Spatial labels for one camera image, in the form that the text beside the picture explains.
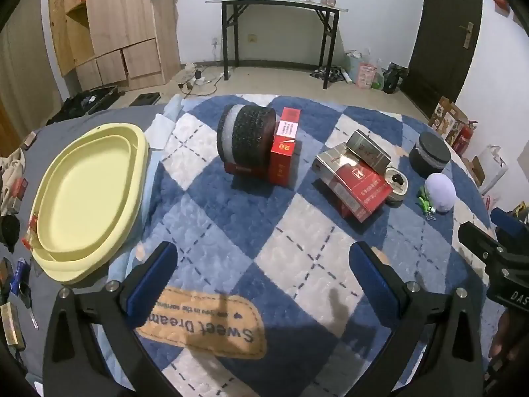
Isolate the black bag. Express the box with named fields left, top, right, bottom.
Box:
left=382, top=63, right=408, bottom=94

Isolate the beige cloth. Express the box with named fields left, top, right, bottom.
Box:
left=0, top=147, right=28, bottom=212

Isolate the clear plastic bag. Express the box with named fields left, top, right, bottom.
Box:
left=345, top=50, right=370, bottom=83

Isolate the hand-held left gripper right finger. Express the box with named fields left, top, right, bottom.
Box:
left=349, top=240, right=486, bottom=397

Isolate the white tissue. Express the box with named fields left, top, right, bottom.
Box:
left=144, top=112, right=177, bottom=150

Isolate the dark door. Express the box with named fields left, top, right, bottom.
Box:
left=401, top=0, right=484, bottom=110

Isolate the pink plastic bag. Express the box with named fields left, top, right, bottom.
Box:
left=357, top=62, right=379, bottom=89

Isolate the red white cigarette pack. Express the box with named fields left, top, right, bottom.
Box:
left=316, top=143, right=361, bottom=211

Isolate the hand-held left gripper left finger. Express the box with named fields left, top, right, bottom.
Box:
left=42, top=241, right=179, bottom=397

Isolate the large black sponge roll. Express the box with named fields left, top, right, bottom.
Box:
left=217, top=103, right=277, bottom=179

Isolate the round metal tin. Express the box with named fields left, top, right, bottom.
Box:
left=384, top=166, right=409, bottom=206

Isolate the red fire extinguisher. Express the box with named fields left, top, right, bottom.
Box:
left=452, top=121, right=478, bottom=154

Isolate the pale lavender ball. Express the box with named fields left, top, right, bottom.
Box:
left=425, top=173, right=457, bottom=214

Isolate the black-legged folding table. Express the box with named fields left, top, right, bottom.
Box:
left=206, top=0, right=349, bottom=90

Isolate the black flat tray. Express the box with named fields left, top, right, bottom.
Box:
left=129, top=92, right=161, bottom=107

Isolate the printed cardboard box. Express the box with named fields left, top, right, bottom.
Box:
left=429, top=96, right=470, bottom=141

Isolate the gold box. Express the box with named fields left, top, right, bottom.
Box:
left=0, top=303, right=26, bottom=349

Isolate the green clip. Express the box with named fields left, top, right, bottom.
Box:
left=417, top=186, right=437, bottom=218

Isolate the yellow plastic basin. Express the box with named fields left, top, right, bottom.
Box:
left=30, top=123, right=150, bottom=285

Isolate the long red carton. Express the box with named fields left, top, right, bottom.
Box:
left=268, top=108, right=302, bottom=187

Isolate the small black sponge disc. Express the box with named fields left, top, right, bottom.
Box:
left=409, top=131, right=452, bottom=177

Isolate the person's right hand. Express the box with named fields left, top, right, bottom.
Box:
left=492, top=311, right=520, bottom=361

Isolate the shiny red cigarette box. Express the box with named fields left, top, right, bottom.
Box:
left=330, top=164, right=393, bottom=222

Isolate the silver box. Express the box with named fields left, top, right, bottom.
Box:
left=346, top=129, right=391, bottom=173

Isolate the red white small pack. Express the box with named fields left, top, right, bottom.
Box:
left=10, top=177, right=29, bottom=206

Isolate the dark patterned cloth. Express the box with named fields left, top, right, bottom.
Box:
left=311, top=66, right=346, bottom=80

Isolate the blue checkered plush blanket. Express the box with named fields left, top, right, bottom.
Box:
left=105, top=92, right=499, bottom=397

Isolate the wooden wardrobe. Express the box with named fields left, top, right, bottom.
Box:
left=48, top=0, right=181, bottom=90

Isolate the white paper bag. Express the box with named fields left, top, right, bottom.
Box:
left=471, top=145, right=509, bottom=193

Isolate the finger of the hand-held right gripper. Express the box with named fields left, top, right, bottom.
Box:
left=490, top=208, right=529, bottom=238
left=458, top=221, right=529, bottom=274

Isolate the black open case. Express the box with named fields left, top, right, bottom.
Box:
left=47, top=86, right=125, bottom=125

